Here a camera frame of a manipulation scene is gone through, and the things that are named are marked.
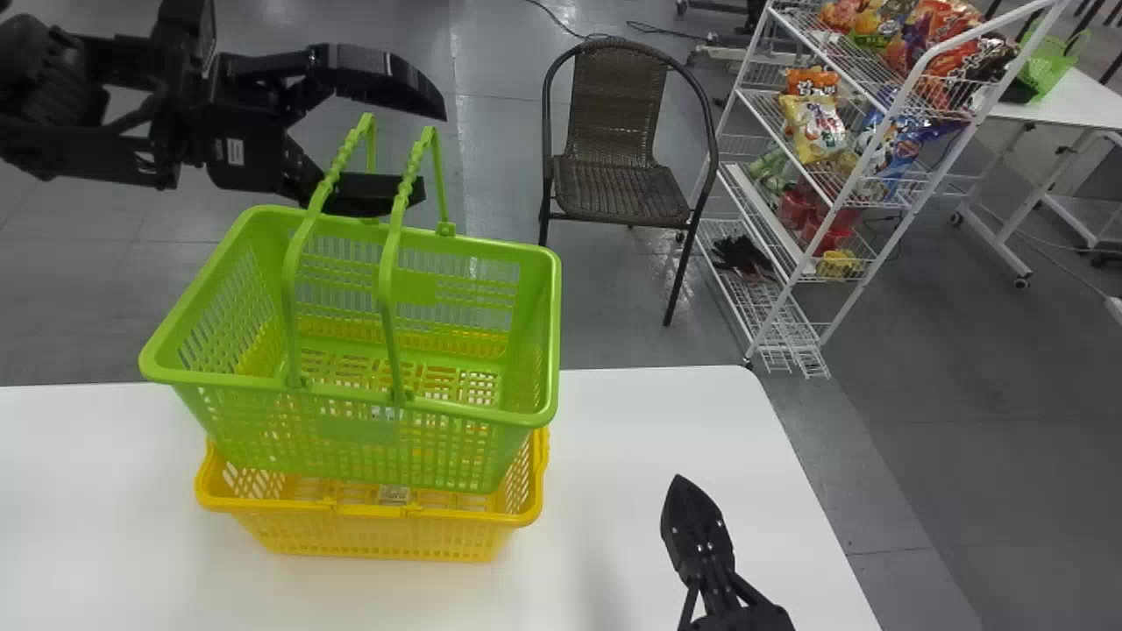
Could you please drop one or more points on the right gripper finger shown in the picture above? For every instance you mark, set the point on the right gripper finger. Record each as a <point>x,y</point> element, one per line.
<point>697,535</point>

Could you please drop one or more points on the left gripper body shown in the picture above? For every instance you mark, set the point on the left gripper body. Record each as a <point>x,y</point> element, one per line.
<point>241,131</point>

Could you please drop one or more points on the small green basket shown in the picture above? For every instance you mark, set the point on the small green basket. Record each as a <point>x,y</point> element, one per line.
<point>1047,63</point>

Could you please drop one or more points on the green snack packet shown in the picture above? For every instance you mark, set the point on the green snack packet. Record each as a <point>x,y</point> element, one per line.
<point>770,171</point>

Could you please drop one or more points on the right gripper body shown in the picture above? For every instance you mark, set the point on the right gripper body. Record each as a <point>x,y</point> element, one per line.
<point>745,619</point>

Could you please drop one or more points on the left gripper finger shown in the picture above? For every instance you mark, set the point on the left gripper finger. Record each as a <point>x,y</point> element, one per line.
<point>351,194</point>
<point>377,79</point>

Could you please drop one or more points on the pair of black gloves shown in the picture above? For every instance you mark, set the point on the pair of black gloves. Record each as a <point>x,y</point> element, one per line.
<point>741,256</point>

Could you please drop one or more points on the white side table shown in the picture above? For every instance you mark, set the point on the white side table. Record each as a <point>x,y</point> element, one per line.
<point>1069,109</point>

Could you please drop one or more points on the blue snack packet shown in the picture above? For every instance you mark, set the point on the blue snack packet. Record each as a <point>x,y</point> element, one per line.
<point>890,149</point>

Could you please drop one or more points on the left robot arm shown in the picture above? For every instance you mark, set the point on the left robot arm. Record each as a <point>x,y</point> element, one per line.
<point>53,105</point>

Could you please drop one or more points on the yellow white snack packet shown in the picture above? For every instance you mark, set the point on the yellow white snack packet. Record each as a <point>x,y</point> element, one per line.
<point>815,127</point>

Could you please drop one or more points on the red snack packet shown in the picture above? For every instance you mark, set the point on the red snack packet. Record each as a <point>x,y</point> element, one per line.
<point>820,223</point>

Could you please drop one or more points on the brown wicker chair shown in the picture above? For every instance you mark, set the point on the brown wicker chair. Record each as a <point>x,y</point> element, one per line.
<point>614,158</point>

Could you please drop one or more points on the orange snack packet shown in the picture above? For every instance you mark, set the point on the orange snack packet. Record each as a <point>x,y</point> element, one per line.
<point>811,81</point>

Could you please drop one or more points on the yellow basket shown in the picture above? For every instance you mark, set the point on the yellow basket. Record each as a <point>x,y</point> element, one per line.
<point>368,526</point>

